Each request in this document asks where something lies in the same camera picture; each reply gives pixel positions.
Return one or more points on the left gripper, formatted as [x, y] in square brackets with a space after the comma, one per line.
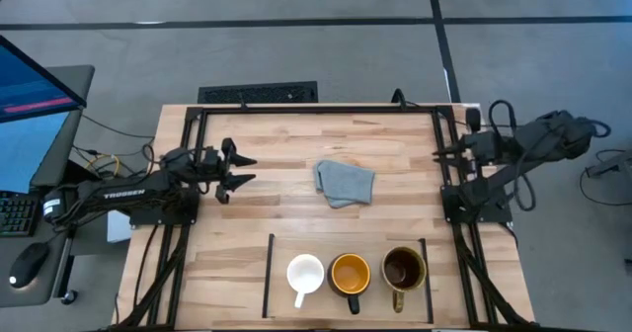
[212, 164]

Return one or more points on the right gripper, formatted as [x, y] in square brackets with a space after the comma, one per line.
[486, 146]

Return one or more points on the grey cloth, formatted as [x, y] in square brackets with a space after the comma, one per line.
[345, 184]

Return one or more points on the white mug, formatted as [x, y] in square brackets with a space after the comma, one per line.
[305, 273]

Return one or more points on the large olive glazed mug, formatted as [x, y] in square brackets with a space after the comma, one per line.
[403, 269]

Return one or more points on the black mug orange inside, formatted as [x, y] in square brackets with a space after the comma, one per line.
[349, 275]

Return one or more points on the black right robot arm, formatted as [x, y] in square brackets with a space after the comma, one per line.
[553, 134]

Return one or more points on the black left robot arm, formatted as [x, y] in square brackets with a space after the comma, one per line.
[123, 193]

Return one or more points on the wooden shelf black legs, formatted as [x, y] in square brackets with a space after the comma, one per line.
[296, 245]

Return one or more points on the white box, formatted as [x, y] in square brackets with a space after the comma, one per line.
[117, 228]

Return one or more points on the black floor stand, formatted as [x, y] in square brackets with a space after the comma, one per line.
[612, 164]

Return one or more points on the grey desk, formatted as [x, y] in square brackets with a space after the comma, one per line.
[56, 253]

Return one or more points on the black caster wheel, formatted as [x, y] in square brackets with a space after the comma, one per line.
[69, 297]

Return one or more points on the monitor light blue screen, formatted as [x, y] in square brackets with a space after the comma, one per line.
[24, 149]

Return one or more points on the backlit black keyboard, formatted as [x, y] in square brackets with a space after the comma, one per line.
[17, 213]

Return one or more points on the monitor dark blue screen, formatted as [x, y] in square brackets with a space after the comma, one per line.
[29, 85]

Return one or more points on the black computer mouse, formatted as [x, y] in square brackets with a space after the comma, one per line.
[28, 265]

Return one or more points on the black aluminium table frame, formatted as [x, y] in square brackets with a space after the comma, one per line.
[321, 109]

